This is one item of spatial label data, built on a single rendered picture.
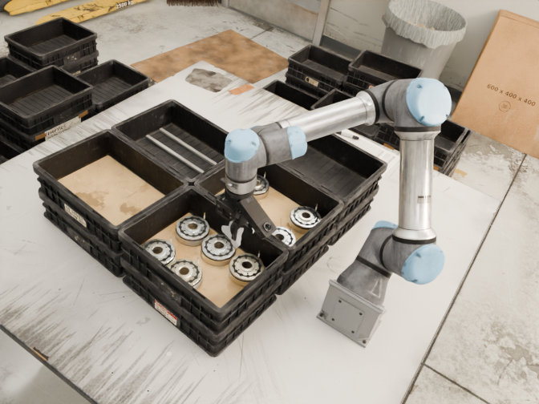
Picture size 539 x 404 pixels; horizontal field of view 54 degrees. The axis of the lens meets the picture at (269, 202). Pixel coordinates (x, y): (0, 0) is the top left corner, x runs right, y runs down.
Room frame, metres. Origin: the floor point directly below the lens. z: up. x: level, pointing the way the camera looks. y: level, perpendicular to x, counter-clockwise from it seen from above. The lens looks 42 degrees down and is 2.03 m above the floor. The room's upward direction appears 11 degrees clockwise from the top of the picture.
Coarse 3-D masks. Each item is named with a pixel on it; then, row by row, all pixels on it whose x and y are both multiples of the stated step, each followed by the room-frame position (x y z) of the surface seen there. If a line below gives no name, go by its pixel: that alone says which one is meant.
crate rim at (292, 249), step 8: (216, 168) 1.33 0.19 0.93; (224, 168) 1.34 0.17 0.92; (288, 168) 1.40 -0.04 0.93; (208, 176) 1.28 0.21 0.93; (296, 176) 1.37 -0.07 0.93; (312, 184) 1.34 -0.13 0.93; (208, 192) 1.21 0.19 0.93; (328, 192) 1.32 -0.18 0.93; (336, 200) 1.29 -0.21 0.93; (336, 208) 1.25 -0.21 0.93; (328, 216) 1.20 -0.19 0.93; (320, 224) 1.16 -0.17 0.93; (312, 232) 1.12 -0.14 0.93; (280, 240) 1.06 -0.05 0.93; (304, 240) 1.08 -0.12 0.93; (288, 248) 1.04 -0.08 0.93; (296, 248) 1.05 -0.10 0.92
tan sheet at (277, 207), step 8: (272, 192) 1.38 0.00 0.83; (264, 200) 1.33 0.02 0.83; (272, 200) 1.34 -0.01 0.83; (280, 200) 1.35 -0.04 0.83; (288, 200) 1.35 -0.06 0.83; (264, 208) 1.29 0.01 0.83; (272, 208) 1.30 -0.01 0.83; (280, 208) 1.31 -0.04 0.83; (288, 208) 1.31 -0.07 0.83; (272, 216) 1.26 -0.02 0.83; (280, 216) 1.27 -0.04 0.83; (288, 216) 1.27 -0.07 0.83; (280, 224) 1.23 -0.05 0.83; (288, 224) 1.24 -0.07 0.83; (296, 232) 1.21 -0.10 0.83; (296, 240) 1.17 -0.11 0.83
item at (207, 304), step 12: (180, 192) 1.18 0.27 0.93; (144, 216) 1.05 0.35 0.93; (120, 228) 0.99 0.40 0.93; (120, 240) 0.97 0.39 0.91; (132, 240) 0.96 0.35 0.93; (144, 252) 0.92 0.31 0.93; (288, 252) 1.02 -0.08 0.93; (156, 264) 0.89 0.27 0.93; (276, 264) 0.97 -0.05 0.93; (168, 276) 0.87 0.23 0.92; (264, 276) 0.92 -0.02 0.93; (180, 288) 0.84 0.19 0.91; (192, 288) 0.84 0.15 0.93; (252, 288) 0.88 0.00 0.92; (204, 300) 0.80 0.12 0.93; (240, 300) 0.84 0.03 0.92; (216, 312) 0.78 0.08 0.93; (228, 312) 0.80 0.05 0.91
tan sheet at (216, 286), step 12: (168, 228) 1.12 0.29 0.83; (168, 240) 1.07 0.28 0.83; (180, 252) 1.03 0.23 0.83; (192, 252) 1.04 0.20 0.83; (240, 252) 1.08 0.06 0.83; (204, 264) 1.01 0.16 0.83; (228, 264) 1.02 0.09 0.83; (204, 276) 0.96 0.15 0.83; (216, 276) 0.97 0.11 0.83; (228, 276) 0.98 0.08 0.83; (204, 288) 0.92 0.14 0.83; (216, 288) 0.93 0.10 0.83; (228, 288) 0.93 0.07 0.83; (240, 288) 0.94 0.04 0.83; (216, 300) 0.89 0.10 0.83; (228, 300) 0.89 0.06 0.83
